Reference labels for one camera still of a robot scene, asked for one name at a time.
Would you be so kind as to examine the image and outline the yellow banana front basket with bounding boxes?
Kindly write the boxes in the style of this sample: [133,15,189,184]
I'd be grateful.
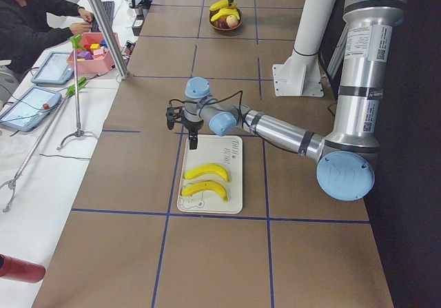
[210,8,240,22]

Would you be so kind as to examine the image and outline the yellow banana carried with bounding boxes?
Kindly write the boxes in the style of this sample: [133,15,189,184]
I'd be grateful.
[183,163,230,183]
[181,181,228,203]

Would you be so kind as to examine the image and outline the brown wicker basket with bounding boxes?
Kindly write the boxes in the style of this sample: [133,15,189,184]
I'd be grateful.
[209,8,242,32]

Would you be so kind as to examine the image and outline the white bear tray plate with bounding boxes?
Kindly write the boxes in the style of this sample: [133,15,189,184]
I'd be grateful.
[177,134,243,214]

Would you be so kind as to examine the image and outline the black power box white label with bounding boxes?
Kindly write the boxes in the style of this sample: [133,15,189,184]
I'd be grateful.
[132,15,145,37]

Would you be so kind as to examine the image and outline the black keyboard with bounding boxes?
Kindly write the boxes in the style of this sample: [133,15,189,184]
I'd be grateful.
[90,1,115,32]

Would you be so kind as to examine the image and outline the pink box of blocks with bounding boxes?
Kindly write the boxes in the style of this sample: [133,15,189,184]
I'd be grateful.
[76,32,114,74]

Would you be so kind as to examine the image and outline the blue teach pendant tablet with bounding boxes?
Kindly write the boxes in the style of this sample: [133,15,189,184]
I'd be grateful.
[31,52,73,85]

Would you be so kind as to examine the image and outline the seated person in black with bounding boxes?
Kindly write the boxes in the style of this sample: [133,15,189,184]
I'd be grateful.
[1,0,94,77]

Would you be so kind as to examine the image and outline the red bottle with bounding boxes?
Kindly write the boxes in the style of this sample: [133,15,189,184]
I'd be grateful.
[1,254,46,283]

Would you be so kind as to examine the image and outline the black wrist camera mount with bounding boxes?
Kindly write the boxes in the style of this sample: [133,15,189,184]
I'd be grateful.
[165,106,184,130]

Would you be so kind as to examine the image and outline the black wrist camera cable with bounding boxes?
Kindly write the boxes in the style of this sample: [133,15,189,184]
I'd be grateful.
[167,90,243,130]

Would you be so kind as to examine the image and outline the white camera mast with base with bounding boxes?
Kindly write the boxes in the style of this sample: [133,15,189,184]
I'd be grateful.
[272,0,336,97]

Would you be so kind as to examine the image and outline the aluminium frame post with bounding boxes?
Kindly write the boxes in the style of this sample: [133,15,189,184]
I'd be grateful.
[88,0,129,80]

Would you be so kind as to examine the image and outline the green handled grabber tool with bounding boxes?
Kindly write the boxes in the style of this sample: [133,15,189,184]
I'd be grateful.
[57,34,98,151]

